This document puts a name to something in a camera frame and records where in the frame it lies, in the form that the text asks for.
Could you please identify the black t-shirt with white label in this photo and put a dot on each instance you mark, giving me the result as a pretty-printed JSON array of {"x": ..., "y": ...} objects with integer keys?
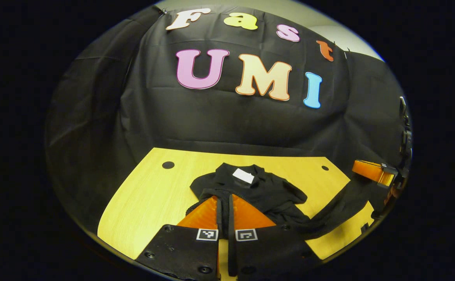
[{"x": 266, "y": 191}]

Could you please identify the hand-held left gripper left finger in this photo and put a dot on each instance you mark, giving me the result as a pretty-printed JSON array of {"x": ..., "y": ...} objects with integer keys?
[{"x": 219, "y": 218}]

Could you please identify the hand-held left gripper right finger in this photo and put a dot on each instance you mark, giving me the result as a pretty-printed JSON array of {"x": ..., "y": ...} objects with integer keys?
[{"x": 231, "y": 242}]

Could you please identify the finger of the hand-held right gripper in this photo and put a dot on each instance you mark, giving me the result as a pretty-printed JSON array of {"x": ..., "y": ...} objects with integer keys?
[{"x": 371, "y": 171}]

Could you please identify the black backdrop cloth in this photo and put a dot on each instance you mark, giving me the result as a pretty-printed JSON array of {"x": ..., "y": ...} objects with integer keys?
[{"x": 231, "y": 125}]

